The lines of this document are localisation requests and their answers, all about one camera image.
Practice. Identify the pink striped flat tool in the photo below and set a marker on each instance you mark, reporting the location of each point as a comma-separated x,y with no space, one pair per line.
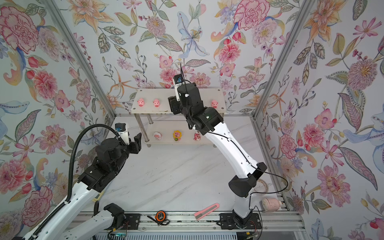
201,214

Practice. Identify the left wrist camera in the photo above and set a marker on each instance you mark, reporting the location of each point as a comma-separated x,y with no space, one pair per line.
121,129

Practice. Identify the small red pink figurine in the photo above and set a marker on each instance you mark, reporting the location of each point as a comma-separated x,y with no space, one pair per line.
197,136

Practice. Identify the clear tape roll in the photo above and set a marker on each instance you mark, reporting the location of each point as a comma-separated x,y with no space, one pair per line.
261,187

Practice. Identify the single pink piglet toy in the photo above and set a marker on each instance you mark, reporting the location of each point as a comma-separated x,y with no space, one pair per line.
214,104

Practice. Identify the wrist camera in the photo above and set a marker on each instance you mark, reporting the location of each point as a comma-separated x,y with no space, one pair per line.
121,129
178,81

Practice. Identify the black orange tape measure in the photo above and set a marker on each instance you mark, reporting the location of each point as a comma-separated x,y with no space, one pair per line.
160,218

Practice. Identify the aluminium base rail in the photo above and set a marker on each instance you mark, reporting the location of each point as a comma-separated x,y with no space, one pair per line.
280,221

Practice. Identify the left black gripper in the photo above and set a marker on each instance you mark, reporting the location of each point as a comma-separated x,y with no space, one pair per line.
136,145

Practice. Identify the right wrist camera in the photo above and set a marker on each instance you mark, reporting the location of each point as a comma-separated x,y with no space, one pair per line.
178,81

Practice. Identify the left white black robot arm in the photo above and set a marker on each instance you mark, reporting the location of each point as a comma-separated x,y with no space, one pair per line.
54,226

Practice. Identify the yellow-haired princess toy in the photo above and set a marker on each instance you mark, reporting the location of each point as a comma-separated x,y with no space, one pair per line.
177,135

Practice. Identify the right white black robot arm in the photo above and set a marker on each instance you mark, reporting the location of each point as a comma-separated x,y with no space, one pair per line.
247,171

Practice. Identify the white two-tier shelf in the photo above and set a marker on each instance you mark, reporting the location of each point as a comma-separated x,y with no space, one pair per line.
151,119

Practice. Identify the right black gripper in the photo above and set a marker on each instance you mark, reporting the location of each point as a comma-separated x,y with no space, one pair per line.
177,106

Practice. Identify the pink round pig toy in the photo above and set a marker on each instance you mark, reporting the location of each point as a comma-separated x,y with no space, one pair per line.
157,135

